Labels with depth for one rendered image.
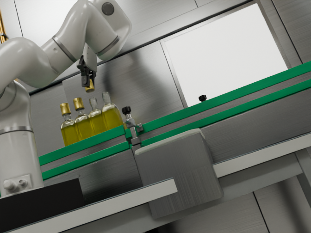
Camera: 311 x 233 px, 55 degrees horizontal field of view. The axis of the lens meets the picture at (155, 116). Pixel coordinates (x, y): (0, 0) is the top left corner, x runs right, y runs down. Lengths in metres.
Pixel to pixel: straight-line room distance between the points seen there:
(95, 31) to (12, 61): 0.23
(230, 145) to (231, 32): 0.51
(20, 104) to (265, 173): 0.67
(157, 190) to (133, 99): 0.62
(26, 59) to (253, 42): 0.86
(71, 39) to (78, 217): 0.42
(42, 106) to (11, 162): 0.73
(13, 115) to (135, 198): 0.36
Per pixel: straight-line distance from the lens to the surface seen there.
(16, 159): 0.77
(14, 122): 0.80
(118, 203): 0.69
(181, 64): 1.25
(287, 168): 0.92
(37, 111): 1.48
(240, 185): 0.83
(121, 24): 0.96
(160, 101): 1.22
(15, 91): 0.82
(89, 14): 0.84
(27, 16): 1.68
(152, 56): 1.29
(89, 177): 0.98
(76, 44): 0.80
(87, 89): 1.19
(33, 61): 0.75
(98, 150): 1.00
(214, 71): 1.23
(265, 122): 1.00
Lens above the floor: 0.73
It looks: 14 degrees up
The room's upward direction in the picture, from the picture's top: 19 degrees counter-clockwise
